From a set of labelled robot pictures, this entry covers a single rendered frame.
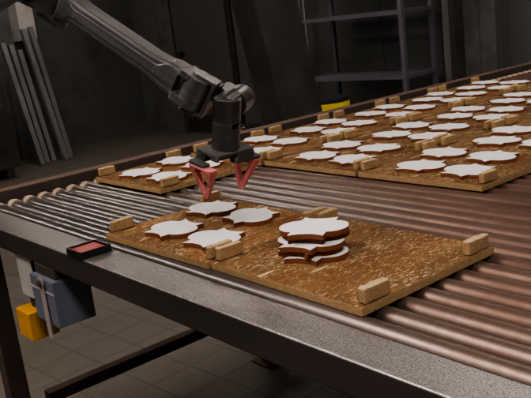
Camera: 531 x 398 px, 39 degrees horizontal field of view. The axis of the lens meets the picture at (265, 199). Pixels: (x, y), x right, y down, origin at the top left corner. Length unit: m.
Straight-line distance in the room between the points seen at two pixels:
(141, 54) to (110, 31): 0.08
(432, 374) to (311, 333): 0.23
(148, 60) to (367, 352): 0.75
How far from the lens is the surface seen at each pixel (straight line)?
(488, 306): 1.23
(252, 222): 1.71
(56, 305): 1.93
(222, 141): 1.51
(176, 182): 2.27
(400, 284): 1.28
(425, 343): 1.12
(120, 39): 1.58
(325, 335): 1.17
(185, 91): 1.51
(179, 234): 1.69
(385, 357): 1.09
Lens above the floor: 1.40
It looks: 14 degrees down
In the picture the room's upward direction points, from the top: 7 degrees counter-clockwise
